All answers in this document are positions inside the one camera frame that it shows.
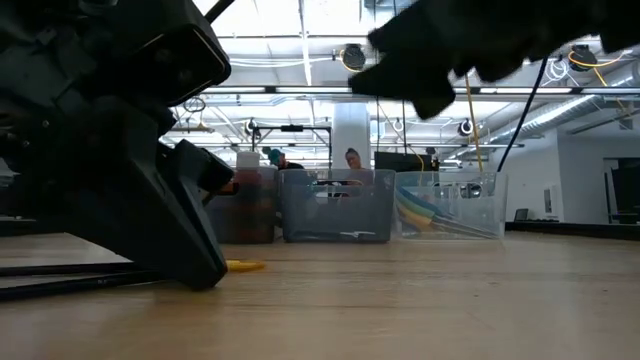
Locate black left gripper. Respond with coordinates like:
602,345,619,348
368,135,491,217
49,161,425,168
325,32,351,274
0,0,201,221

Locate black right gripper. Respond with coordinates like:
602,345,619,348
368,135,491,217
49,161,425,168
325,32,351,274
348,0,601,120

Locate red paint bottle white cap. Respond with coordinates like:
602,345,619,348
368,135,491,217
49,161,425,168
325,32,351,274
234,151,266,244

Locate black paintbrush yellow handle end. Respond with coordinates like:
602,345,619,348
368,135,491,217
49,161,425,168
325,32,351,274
0,258,267,281

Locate black paintbrush grey bristles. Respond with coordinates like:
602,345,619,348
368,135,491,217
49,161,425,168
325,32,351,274
0,272,169,302

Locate yellow handled scissors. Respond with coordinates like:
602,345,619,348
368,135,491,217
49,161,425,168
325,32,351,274
397,202,501,241

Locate thin black paintbrush silver ferrule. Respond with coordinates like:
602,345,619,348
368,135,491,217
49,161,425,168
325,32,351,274
292,229,379,240

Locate smoky grey plastic bin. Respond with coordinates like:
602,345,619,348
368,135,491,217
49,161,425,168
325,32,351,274
202,165,279,245
277,168,397,245

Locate person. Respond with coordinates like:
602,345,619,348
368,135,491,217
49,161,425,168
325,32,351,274
343,147,367,172
266,147,305,171

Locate black background monitor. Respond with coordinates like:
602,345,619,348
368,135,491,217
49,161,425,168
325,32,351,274
609,158,640,225
373,151,437,174

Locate clear plastic bin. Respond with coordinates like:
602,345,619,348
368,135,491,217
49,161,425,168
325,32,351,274
393,171,510,241

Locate yellow cable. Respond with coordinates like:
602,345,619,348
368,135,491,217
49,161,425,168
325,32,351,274
463,74,485,174

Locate black background gantry frame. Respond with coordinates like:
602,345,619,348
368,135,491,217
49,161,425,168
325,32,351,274
252,123,334,171

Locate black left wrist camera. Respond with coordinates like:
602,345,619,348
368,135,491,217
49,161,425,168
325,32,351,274
130,22,234,107

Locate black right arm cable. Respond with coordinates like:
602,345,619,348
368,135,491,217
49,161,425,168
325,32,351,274
497,54,549,174

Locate silver ceiling duct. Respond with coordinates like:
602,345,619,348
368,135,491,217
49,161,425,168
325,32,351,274
502,93,619,142

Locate black left camera cable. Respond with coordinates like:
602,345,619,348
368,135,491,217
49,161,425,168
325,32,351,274
204,0,236,24

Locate white wall device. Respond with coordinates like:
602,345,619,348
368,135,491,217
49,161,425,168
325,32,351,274
542,183,560,217

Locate black metal table frame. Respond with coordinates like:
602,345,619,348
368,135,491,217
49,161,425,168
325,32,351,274
504,221,640,242

